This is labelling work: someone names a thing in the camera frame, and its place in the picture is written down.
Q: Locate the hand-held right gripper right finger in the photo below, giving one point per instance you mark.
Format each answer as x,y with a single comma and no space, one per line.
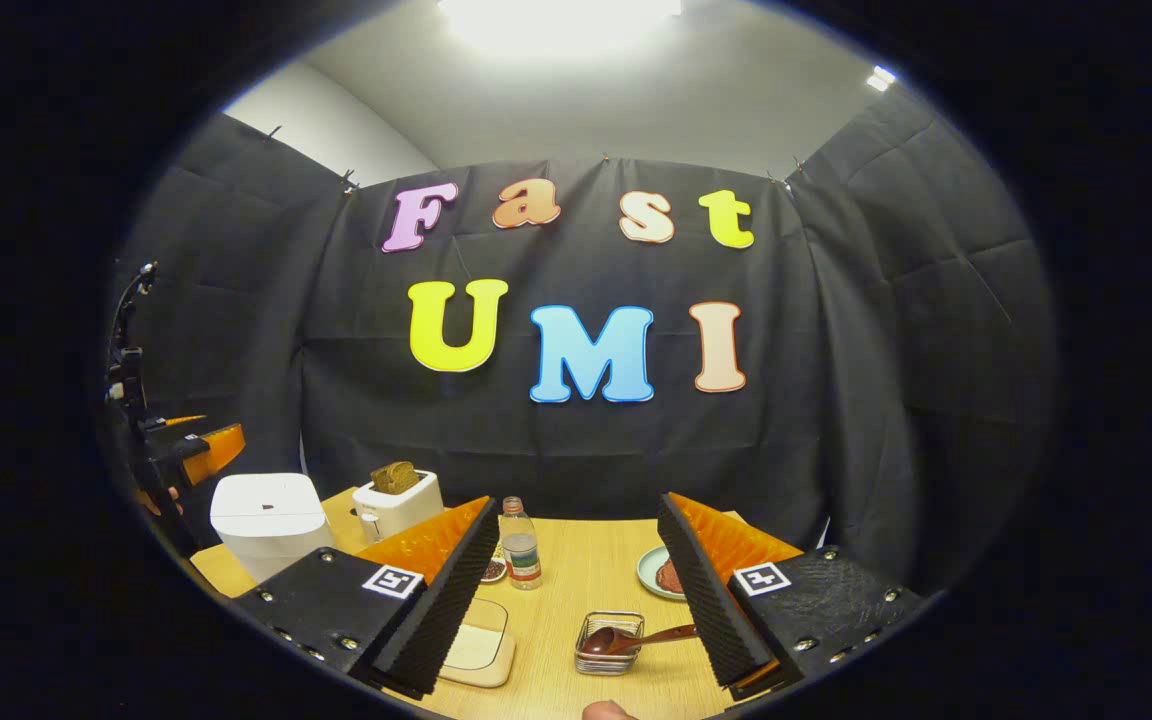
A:
706,600

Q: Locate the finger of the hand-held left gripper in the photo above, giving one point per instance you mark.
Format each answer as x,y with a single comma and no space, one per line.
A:
186,421
211,450

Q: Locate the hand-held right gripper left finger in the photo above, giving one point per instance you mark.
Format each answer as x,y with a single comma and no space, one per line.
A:
446,600

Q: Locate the brown wooden spoon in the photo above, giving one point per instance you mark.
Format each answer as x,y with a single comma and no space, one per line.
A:
656,636

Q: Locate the white rice cooker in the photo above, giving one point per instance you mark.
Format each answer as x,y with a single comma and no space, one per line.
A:
266,520

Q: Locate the clear square chopstick holder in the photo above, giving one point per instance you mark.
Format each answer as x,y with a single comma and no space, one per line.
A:
608,666

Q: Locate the red meat slice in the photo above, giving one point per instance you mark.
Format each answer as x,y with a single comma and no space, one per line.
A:
671,575

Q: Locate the dark red beans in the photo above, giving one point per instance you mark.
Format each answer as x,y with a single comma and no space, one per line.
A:
492,570

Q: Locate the pale green plate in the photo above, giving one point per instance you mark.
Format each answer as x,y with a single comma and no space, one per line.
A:
648,572

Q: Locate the clear plastic bottle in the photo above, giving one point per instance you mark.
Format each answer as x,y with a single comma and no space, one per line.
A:
521,550

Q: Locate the white toaster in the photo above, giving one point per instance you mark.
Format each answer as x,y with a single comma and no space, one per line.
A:
396,510

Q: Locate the brown bread slice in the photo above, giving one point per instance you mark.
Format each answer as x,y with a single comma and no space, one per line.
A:
396,477

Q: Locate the black backdrop cloth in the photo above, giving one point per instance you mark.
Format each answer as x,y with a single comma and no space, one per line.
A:
886,400

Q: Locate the large ceiling light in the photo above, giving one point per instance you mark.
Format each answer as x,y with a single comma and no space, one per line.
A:
561,18

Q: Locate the small ceiling light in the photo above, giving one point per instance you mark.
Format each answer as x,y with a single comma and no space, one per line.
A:
881,78

